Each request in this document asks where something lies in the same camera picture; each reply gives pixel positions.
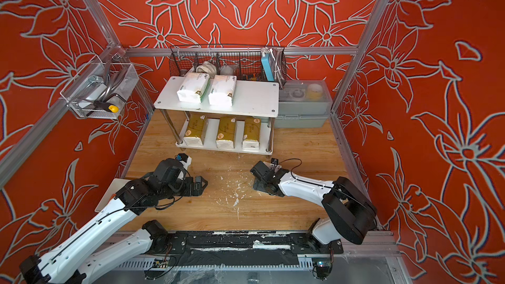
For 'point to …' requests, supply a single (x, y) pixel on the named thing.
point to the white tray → (116, 184)
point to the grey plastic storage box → (304, 104)
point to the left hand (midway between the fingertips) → (199, 181)
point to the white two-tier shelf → (253, 98)
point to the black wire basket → (249, 62)
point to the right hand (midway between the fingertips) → (260, 186)
